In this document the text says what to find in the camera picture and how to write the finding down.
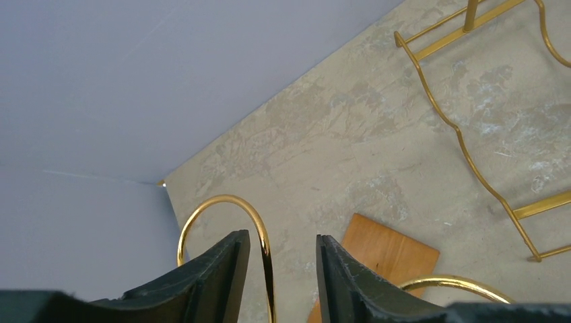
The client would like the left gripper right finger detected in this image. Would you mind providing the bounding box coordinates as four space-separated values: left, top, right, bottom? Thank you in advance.
316 235 570 322

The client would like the gold swirl wine glass rack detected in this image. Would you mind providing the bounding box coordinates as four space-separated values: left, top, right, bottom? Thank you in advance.
176 194 512 322

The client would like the gold tall wire rack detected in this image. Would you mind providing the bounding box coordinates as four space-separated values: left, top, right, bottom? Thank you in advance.
393 0 571 263

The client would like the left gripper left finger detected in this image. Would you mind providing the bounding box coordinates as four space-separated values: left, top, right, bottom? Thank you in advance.
1 229 250 322

